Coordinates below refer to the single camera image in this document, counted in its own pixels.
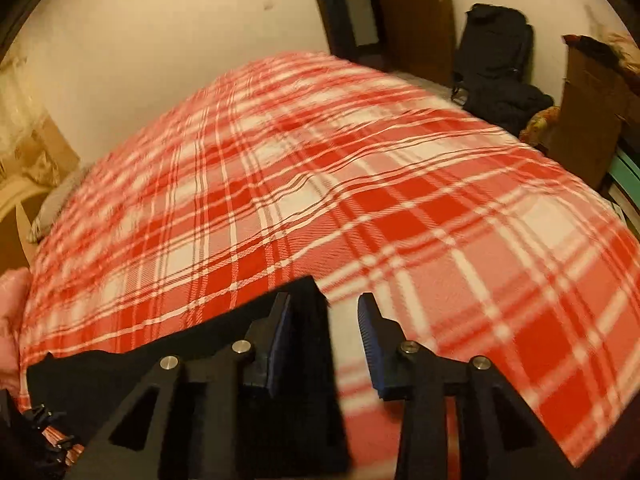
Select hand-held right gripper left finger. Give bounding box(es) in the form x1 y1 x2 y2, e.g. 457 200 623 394
65 292 294 480

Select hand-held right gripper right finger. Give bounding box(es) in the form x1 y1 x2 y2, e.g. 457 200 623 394
357 292 581 480

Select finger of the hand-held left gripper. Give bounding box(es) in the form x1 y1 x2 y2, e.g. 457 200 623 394
25 404 77 463

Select black pants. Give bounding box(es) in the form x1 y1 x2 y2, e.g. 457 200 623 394
27 275 351 480

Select pink pillow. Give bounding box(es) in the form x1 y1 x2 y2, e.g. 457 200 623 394
0 267 32 391

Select red plaid blanket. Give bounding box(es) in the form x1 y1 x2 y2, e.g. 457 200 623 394
20 50 640 471

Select grey striped pillow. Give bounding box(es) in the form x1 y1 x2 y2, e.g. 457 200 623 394
30 165 88 243

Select cream and brown headboard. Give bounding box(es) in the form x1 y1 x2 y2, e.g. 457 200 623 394
0 110 81 273

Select black jacket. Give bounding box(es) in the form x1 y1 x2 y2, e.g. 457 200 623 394
462 77 553 136

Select floral cloth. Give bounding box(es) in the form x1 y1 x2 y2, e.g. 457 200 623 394
520 105 563 147

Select cardboard box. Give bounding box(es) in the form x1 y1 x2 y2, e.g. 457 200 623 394
547 35 632 191

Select beige patterned curtain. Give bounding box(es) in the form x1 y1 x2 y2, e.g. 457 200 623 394
0 50 56 186

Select brown wooden door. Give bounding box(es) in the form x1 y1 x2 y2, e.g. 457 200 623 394
370 0 458 86

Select black backpack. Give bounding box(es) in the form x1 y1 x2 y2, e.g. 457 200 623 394
452 2 533 106

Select dark cloth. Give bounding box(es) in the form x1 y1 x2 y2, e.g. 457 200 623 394
562 34 621 68

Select dark door frame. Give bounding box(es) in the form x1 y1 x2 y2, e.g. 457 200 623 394
305 0 386 61

